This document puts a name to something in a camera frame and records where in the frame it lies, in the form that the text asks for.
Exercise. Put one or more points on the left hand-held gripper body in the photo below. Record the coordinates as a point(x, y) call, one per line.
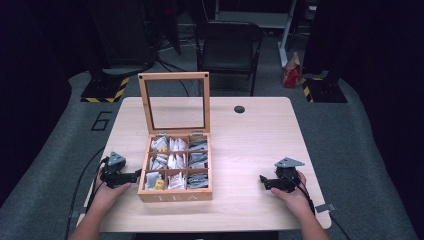
point(115, 173)

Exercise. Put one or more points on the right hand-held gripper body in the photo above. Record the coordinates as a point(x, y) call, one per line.
point(287, 178)

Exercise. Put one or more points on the wooden tea box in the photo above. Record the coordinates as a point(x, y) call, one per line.
point(175, 195)

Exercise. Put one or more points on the person's right hand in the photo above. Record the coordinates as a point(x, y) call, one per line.
point(298, 201)

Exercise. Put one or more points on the person's left hand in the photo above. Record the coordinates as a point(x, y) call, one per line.
point(108, 198)

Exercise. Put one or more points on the group of white tea bags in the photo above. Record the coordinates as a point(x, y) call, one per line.
point(171, 163)

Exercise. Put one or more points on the grey metal clip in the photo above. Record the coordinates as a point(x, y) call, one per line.
point(325, 208)

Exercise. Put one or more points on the group of grey tea bags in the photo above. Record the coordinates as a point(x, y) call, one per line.
point(198, 161)

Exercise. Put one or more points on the striped black stand base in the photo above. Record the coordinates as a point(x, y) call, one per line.
point(106, 90)
point(325, 90)

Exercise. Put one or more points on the red paper bag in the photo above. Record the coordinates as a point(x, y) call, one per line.
point(292, 74)

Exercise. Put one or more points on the black folding chair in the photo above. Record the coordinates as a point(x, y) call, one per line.
point(230, 56)

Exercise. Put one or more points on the white metal frame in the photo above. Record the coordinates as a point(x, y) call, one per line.
point(286, 30)

